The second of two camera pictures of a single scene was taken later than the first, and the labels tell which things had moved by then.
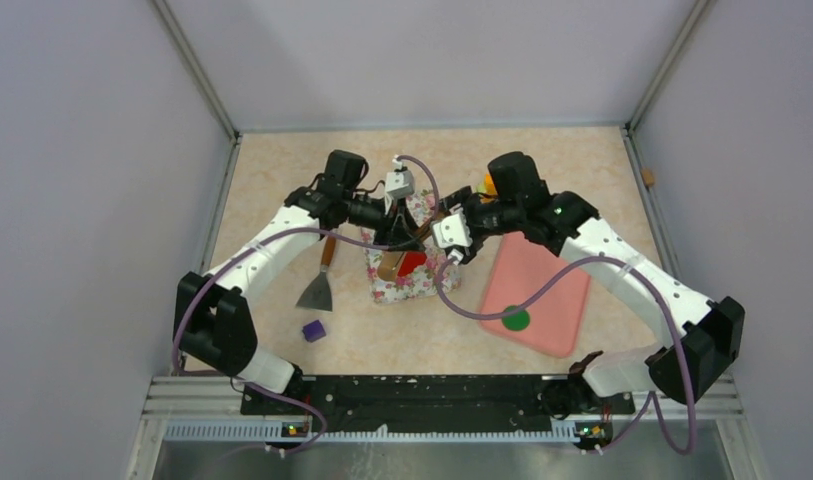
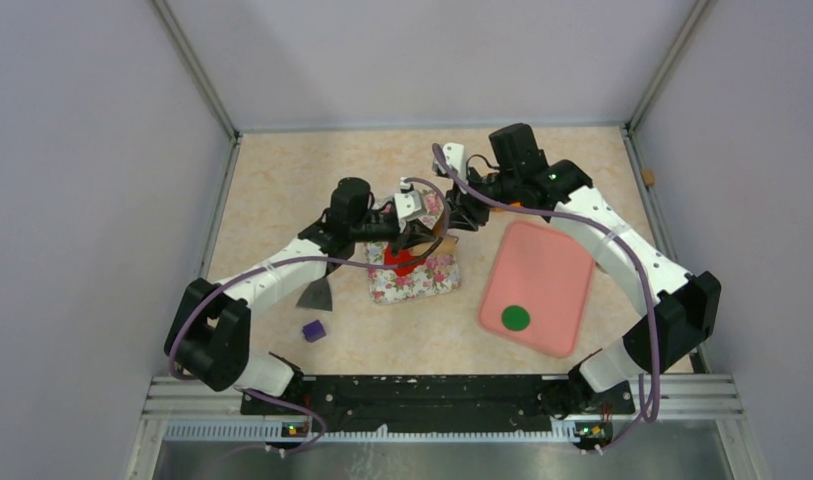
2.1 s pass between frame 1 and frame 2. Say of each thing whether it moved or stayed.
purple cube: stayed
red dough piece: stayed
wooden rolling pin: moved
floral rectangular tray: stayed
